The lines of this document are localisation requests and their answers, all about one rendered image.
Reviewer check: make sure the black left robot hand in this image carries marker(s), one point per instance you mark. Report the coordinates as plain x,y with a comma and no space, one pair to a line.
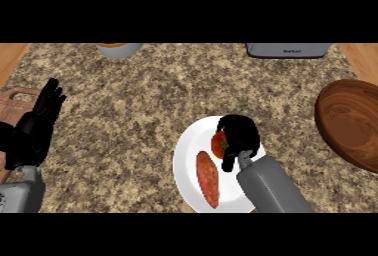
37,123

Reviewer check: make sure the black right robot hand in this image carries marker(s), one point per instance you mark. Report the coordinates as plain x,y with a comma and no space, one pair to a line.
240,133

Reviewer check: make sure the red tomato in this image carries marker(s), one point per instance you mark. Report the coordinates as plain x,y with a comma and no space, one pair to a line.
219,144

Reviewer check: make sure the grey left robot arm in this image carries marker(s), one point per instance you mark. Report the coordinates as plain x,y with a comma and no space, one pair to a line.
21,190

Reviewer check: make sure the white plate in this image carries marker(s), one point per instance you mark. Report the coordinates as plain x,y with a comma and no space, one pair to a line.
197,166

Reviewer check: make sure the brown wooden bowl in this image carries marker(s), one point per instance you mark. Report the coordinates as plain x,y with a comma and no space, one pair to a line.
352,123

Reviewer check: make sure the wooden cutting board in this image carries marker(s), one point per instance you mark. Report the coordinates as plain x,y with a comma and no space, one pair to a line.
12,110

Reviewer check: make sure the orange sweet potato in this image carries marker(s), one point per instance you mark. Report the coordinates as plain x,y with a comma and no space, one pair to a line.
209,180

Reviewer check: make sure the grey appliance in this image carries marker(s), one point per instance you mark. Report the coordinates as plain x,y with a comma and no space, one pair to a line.
288,50

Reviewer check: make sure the grey cup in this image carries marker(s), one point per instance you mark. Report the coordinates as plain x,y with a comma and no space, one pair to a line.
119,50

